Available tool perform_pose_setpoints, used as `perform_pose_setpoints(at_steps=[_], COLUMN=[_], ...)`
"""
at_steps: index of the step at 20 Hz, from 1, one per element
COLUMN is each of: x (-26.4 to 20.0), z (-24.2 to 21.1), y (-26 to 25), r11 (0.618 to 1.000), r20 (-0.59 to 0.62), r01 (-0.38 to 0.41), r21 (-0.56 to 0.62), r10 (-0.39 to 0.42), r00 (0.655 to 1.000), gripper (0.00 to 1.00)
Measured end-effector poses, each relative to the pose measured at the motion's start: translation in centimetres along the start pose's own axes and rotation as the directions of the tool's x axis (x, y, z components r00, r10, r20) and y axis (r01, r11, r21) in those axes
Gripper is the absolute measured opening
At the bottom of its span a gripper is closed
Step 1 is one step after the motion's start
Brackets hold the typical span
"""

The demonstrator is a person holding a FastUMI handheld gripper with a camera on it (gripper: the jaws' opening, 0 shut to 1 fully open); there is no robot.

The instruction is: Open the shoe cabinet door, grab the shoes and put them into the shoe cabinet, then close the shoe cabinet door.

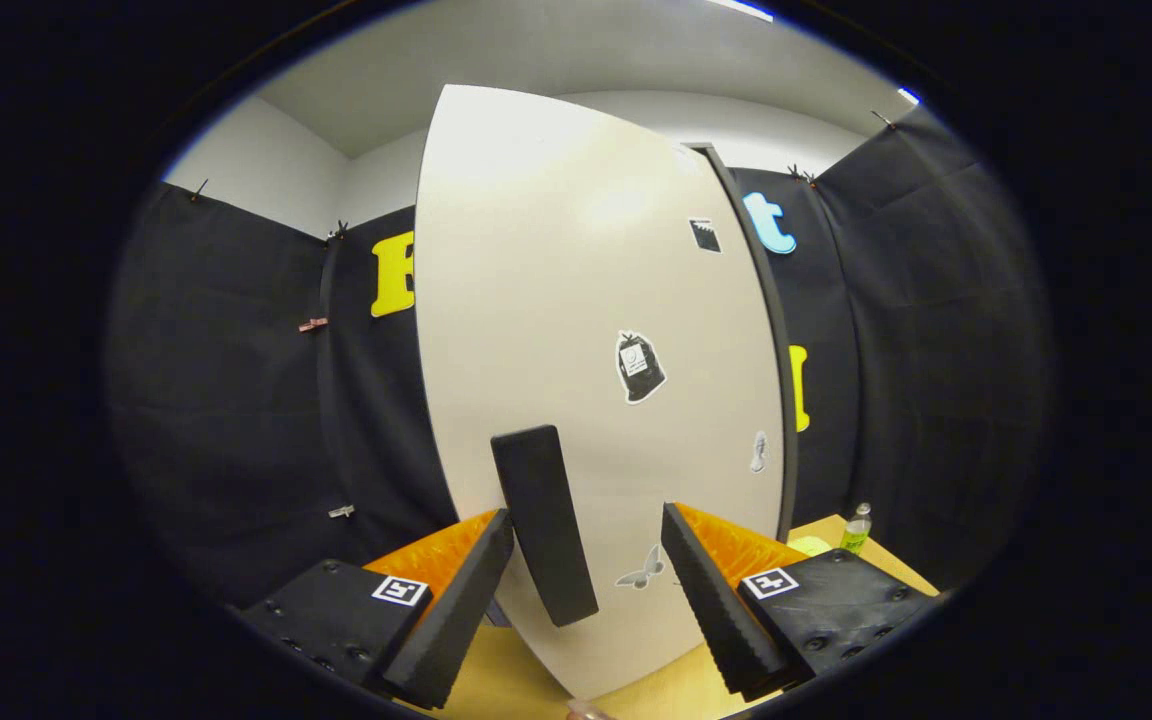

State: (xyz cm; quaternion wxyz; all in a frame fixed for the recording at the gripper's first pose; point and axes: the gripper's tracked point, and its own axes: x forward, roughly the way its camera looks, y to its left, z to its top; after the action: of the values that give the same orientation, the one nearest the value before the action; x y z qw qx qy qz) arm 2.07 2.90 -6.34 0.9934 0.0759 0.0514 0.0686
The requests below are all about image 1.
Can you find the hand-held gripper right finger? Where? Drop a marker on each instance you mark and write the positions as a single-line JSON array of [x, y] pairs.
[[711, 610]]

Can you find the yellow plush toy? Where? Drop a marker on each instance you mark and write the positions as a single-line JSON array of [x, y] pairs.
[[811, 547]]

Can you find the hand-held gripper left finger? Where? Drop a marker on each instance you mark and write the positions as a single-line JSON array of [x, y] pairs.
[[446, 630]]

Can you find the red clothes peg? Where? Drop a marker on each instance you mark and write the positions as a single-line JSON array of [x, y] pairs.
[[313, 324]]

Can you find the grey shoe cabinet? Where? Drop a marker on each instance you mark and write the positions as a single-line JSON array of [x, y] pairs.
[[781, 380]]

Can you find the white clothes peg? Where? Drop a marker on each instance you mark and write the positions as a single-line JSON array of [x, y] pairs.
[[341, 511]]

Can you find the green drink bottle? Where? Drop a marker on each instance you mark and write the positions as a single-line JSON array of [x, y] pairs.
[[857, 532]]

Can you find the beige shoe cabinet door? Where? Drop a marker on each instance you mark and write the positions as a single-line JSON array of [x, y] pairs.
[[556, 300]]

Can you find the small ceiling light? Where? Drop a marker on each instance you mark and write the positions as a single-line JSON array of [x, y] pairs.
[[909, 96]]

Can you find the long ceiling light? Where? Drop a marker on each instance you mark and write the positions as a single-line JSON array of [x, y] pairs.
[[741, 9]]

